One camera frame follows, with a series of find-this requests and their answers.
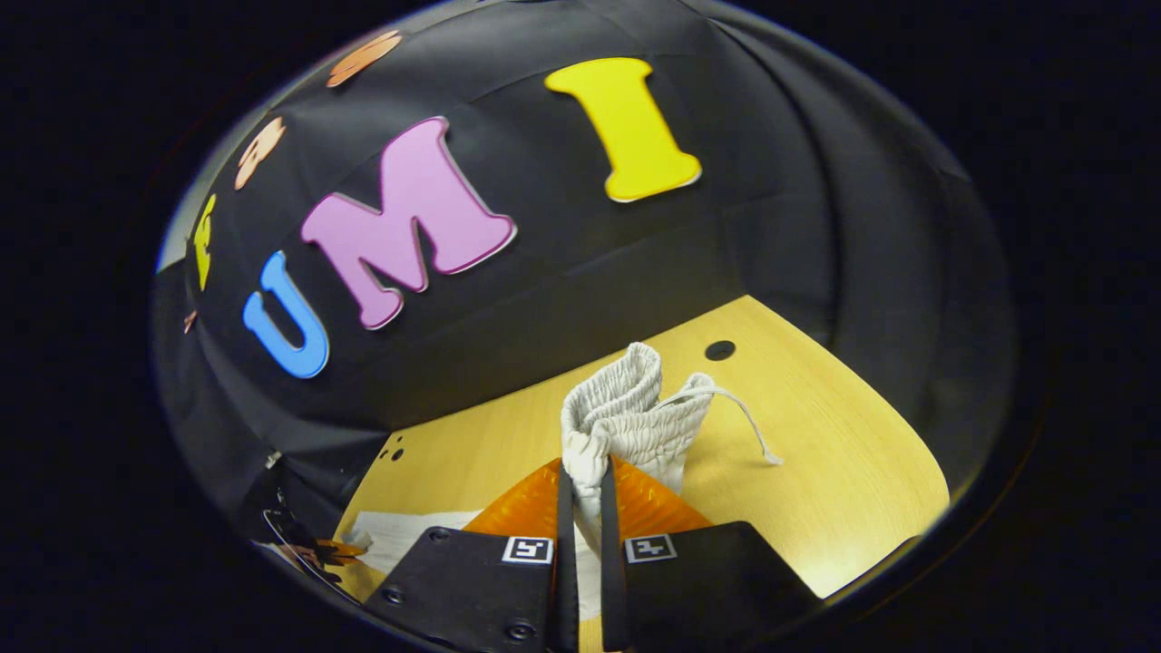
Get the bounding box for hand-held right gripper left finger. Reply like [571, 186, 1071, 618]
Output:
[363, 457, 580, 653]

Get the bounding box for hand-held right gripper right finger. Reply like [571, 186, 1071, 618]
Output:
[600, 455, 823, 653]

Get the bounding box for white jeans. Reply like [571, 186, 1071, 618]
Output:
[349, 342, 784, 622]

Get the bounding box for black backdrop cloth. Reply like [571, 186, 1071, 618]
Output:
[152, 0, 1017, 550]

